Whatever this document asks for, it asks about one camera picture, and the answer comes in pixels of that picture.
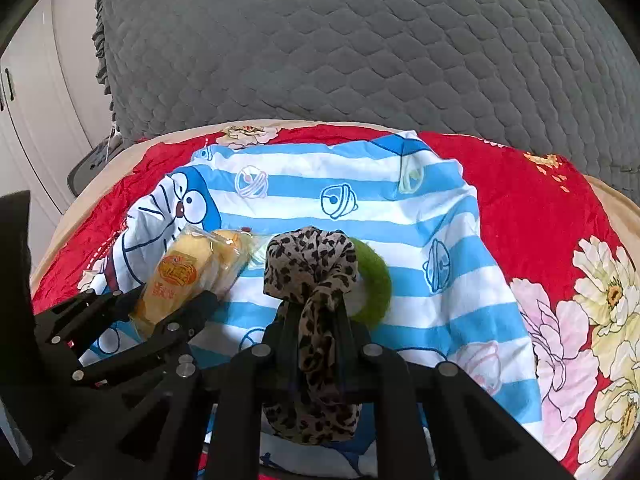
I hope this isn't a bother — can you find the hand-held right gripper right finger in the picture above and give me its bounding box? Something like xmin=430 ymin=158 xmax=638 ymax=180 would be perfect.
xmin=335 ymin=310 xmax=576 ymax=480

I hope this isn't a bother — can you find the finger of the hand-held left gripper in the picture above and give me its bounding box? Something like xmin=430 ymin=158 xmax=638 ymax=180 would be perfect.
xmin=75 ymin=292 xmax=221 ymax=389
xmin=34 ymin=286 xmax=145 ymax=357

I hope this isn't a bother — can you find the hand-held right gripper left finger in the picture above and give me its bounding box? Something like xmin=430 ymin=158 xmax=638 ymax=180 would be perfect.
xmin=120 ymin=310 xmax=301 ymax=480

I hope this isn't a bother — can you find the rice cracker packet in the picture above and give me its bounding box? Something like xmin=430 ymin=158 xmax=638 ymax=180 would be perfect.
xmin=129 ymin=225 xmax=257 ymax=338

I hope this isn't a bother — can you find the green fuzzy hair ring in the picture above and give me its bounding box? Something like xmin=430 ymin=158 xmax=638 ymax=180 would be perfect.
xmin=345 ymin=237 xmax=393 ymax=323

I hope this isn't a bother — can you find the leopard print scrunchie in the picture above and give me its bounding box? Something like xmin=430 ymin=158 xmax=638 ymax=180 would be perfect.
xmin=262 ymin=226 xmax=363 ymax=446

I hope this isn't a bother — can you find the dark bedside table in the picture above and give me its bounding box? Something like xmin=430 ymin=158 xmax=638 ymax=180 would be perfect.
xmin=67 ymin=135 xmax=123 ymax=196

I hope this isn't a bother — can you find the blue striped cartoon cloth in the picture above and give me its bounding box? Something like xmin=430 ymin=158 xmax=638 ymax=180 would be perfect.
xmin=77 ymin=130 xmax=543 ymax=480

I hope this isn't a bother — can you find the white wardrobe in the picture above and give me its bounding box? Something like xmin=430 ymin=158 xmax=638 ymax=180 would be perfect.
xmin=0 ymin=0 xmax=111 ymax=271

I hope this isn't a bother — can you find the red floral blanket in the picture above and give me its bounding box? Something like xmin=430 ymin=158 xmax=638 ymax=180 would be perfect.
xmin=30 ymin=122 xmax=640 ymax=480

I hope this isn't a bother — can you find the grey quilted headboard cover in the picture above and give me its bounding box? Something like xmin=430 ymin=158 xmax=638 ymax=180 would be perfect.
xmin=92 ymin=0 xmax=640 ymax=201

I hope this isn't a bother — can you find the white charger with cable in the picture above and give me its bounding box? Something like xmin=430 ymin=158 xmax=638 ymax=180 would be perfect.
xmin=102 ymin=120 xmax=124 ymax=161

